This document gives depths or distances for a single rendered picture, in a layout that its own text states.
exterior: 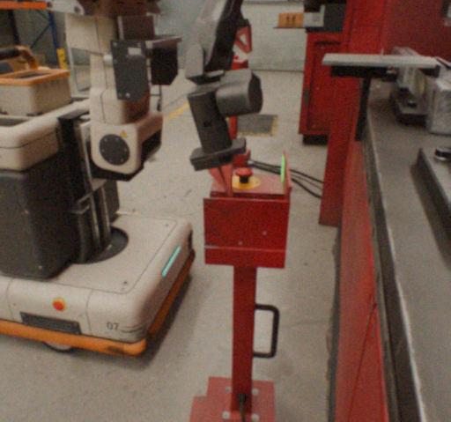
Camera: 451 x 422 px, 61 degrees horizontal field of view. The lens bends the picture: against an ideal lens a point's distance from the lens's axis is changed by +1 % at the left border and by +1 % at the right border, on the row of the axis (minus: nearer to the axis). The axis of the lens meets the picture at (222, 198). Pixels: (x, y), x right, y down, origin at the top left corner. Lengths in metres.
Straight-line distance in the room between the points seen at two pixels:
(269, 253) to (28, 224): 0.83
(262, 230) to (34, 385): 1.05
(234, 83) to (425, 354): 0.46
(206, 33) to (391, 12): 1.40
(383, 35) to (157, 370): 1.68
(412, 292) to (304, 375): 1.08
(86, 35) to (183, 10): 7.43
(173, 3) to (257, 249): 8.12
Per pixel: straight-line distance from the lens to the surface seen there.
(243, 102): 0.63
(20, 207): 1.33
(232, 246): 0.75
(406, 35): 2.03
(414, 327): 0.38
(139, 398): 1.41
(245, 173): 0.81
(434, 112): 0.96
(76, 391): 1.48
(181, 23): 8.67
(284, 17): 3.46
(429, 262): 0.47
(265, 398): 1.25
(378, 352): 0.51
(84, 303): 1.37
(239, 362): 1.06
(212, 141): 0.68
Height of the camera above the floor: 1.12
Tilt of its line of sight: 26 degrees down
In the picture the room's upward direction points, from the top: straight up
